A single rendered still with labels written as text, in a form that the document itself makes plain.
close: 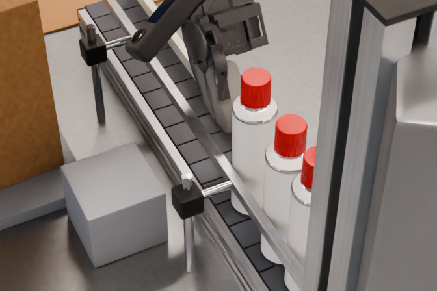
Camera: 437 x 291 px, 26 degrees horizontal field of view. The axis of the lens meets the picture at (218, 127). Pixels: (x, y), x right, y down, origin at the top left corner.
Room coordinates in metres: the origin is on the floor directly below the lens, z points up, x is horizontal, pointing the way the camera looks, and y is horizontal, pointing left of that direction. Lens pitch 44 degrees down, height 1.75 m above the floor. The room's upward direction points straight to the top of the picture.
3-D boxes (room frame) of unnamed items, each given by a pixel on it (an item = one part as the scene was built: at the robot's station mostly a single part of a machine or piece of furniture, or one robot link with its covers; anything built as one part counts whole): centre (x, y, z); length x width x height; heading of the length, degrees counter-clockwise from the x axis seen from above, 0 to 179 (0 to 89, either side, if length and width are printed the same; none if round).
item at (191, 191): (0.73, 0.02, 0.91); 0.07 x 0.03 x 0.17; 116
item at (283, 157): (0.71, -0.08, 0.98); 0.05 x 0.05 x 0.20
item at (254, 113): (0.78, -0.04, 0.98); 0.05 x 0.05 x 0.20
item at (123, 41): (1.00, 0.15, 0.91); 0.07 x 0.03 x 0.17; 116
